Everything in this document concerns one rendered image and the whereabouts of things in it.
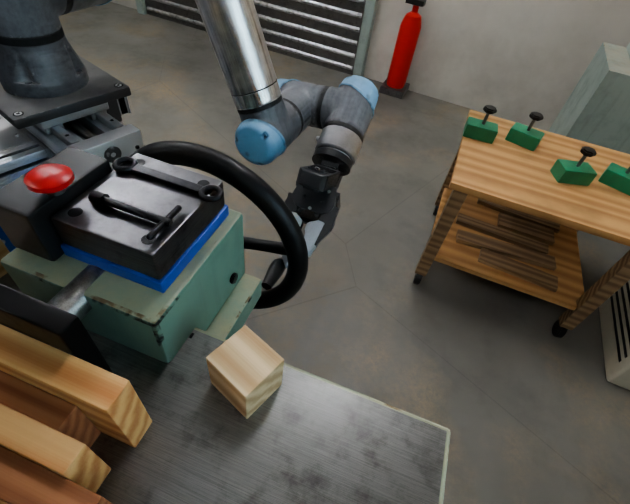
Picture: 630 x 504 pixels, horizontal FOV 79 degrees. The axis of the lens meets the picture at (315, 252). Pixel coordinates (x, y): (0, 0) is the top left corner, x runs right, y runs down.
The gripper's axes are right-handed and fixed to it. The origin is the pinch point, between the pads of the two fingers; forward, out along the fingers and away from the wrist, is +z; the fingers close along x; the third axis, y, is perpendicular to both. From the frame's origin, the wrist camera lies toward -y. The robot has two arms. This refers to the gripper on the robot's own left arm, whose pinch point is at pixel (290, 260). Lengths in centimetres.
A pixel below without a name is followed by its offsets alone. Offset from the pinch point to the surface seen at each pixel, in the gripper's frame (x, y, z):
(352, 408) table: -14.9, -25.7, 14.2
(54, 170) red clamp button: 10.4, -35.4, 5.9
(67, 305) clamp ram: 6.6, -32.7, 14.2
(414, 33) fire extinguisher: 12, 152, -198
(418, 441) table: -20.3, -25.9, 14.6
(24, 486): 1.1, -36.3, 23.2
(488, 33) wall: -33, 152, -212
